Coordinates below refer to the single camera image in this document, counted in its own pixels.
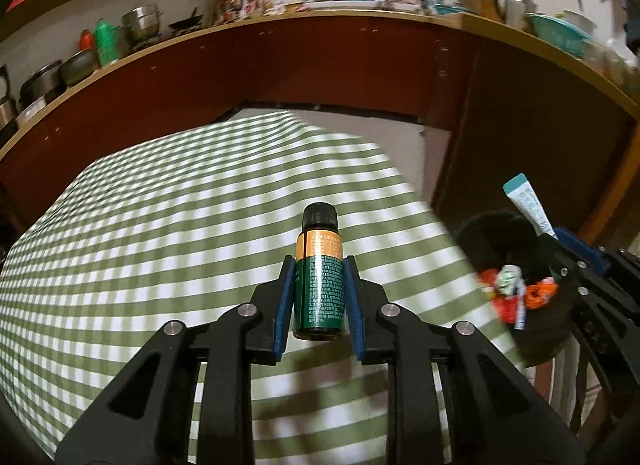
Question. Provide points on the red plastic bag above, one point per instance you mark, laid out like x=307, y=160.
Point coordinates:
x=500, y=305

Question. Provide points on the black wok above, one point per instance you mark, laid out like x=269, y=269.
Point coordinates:
x=186, y=22

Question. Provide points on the red thermos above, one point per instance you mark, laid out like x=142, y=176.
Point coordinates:
x=86, y=40

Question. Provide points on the steel basin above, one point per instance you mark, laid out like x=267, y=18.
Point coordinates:
x=77, y=65

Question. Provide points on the trash bin with black bag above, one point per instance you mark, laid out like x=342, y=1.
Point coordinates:
x=500, y=240

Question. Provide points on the green white checkered tablecloth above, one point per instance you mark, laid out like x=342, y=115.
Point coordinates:
x=150, y=225

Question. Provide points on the white bowl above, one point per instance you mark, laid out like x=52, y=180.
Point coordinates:
x=577, y=20

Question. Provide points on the green thermos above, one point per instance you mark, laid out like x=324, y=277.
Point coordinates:
x=106, y=42

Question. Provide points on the rice cooker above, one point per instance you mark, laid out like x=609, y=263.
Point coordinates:
x=5, y=100

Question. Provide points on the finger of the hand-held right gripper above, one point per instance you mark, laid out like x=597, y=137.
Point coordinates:
x=567, y=272
x=580, y=245

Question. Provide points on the green bottle orange band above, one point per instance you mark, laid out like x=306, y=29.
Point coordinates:
x=320, y=290

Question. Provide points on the steel steamer pot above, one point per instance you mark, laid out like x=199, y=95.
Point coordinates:
x=142, y=20

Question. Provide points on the small teal basket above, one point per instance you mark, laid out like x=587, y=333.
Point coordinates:
x=447, y=9

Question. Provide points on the teal tube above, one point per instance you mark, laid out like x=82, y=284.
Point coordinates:
x=530, y=205

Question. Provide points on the white green leaf tissue packet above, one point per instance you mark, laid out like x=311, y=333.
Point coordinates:
x=510, y=280

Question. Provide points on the large teal basket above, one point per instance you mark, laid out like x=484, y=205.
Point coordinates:
x=555, y=32

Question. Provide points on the dark pot with lid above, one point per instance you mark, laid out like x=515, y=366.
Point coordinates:
x=40, y=82

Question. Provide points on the brown kitchen base cabinets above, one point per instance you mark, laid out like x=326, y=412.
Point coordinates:
x=350, y=70

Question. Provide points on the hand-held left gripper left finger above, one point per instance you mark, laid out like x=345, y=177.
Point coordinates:
x=285, y=305

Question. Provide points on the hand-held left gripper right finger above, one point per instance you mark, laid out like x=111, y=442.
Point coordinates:
x=352, y=310

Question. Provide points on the group of spice bottles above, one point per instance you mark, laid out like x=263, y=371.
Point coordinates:
x=245, y=2

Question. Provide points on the orange plastic bag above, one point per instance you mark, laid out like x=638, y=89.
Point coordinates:
x=540, y=292

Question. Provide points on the steel kettle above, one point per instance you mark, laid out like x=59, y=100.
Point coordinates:
x=515, y=7

